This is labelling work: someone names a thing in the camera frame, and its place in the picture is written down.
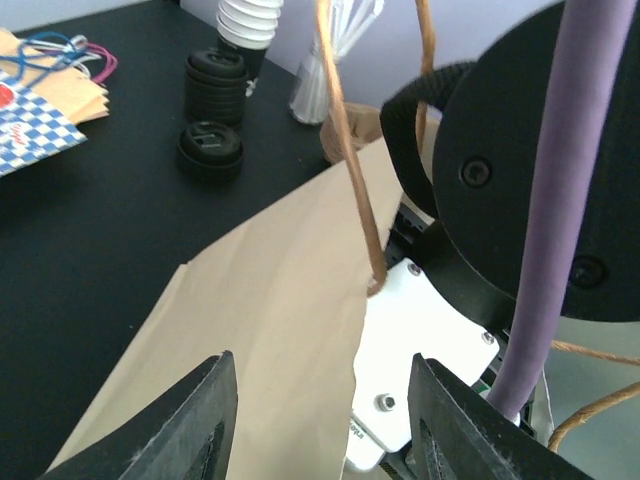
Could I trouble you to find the glass of wrapped stirrers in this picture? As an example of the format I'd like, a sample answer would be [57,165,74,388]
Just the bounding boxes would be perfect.
[289,0,385,126]

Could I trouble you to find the coloured bag handle cords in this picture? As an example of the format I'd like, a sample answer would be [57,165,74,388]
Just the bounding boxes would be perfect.
[0,31,119,86]

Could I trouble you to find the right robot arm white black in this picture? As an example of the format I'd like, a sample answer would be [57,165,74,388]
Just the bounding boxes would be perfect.
[381,1,639,324]

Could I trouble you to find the stack of white paper cups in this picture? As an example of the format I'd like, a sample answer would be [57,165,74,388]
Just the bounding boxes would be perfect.
[216,0,284,83]

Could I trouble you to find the tall black lid stack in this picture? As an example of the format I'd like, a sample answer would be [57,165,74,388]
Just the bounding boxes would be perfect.
[184,48,248,130]

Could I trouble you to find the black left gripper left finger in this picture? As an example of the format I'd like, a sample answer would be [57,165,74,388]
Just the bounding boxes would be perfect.
[41,351,238,480]

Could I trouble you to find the blue checkered paper bag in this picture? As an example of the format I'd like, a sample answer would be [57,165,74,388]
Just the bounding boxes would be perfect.
[0,71,86,177]

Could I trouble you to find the brown flat paper bag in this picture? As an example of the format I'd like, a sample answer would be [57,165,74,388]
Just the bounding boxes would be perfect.
[1,28,109,125]

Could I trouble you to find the cream paper bag with handles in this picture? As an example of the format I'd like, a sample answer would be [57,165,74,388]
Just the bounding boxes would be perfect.
[44,0,640,480]

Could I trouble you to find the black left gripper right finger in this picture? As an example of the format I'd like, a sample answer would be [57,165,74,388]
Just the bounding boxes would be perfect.
[408,354,590,480]

